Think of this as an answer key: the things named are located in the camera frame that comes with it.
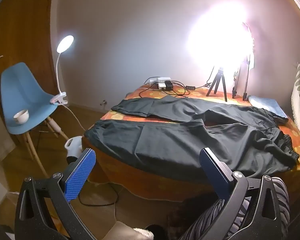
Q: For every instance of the white plug-in charger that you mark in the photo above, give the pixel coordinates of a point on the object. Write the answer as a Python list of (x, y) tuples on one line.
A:
[(162, 85)]

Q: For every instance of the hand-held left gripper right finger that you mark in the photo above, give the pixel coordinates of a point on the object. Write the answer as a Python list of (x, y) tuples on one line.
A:
[(210, 170)]

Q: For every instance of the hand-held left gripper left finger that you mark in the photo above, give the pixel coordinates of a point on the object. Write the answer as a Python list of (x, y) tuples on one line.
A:
[(80, 173)]

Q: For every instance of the blue plastic chair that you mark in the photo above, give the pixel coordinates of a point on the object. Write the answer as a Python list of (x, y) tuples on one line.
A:
[(22, 90)]

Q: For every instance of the small black tripod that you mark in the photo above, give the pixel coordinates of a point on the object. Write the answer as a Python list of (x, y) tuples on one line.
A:
[(218, 77)]

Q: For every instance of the white clip-on desk lamp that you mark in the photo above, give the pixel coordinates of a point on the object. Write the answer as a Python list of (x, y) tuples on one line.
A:
[(66, 41)]

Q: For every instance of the black pants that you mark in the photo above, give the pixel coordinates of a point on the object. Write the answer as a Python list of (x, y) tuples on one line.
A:
[(165, 140)]

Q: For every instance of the white plastic garment steamer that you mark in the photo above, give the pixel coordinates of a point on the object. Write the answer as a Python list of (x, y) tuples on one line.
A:
[(73, 142)]

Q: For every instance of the beige fluffy slipper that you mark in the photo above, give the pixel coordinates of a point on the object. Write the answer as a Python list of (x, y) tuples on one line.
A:
[(125, 232)]

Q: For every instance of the brown wooden door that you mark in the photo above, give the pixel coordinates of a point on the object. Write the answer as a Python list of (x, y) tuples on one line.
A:
[(22, 30)]

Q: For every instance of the person's striped trouser leg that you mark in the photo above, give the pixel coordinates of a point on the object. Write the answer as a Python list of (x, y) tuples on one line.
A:
[(210, 220)]

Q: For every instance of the white cup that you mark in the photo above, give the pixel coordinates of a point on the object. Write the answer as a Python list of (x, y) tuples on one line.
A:
[(21, 117)]

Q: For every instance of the black power adapter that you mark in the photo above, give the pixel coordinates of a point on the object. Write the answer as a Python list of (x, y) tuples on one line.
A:
[(168, 85)]

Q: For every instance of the orange floral bed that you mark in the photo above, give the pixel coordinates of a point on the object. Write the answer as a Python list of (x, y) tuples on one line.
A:
[(115, 117)]

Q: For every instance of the white power strip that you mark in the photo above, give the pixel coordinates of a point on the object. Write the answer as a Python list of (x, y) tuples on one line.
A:
[(155, 80)]

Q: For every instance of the folded blue towel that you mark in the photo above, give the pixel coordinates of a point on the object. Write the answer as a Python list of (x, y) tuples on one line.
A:
[(265, 103)]

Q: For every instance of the black light stand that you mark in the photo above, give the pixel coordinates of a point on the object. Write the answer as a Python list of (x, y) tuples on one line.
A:
[(246, 80)]

